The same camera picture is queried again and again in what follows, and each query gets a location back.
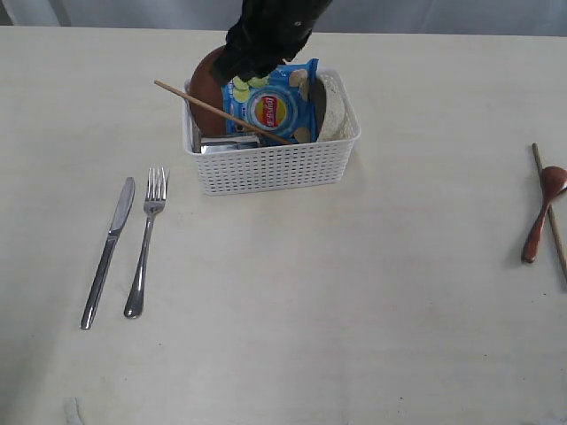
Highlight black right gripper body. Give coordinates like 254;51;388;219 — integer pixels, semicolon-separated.
223;0;330;62

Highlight brown round plate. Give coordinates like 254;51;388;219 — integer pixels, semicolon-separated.
187;46;226;137

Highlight blue Lays chips bag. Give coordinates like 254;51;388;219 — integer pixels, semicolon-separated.
221;58;319;143

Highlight wooden chopstick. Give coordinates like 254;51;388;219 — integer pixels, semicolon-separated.
532;143;566;281
153;80;291;145

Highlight speckled white ceramic bowl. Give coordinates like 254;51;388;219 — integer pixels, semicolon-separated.
309;76;346;142

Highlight silver fork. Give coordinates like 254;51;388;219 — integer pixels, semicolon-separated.
123;167;169;319

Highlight silver table knife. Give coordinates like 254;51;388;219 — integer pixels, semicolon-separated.
80;177;136;330

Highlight dark brown wooden spoon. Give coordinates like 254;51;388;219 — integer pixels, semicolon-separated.
521;166;566;264

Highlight white perforated plastic basket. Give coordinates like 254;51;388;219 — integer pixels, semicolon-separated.
182;67;361;196

